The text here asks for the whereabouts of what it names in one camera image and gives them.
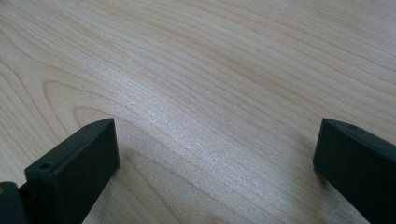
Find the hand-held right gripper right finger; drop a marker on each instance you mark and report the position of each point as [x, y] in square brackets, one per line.
[358, 168]

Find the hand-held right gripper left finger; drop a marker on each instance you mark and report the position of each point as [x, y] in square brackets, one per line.
[71, 174]

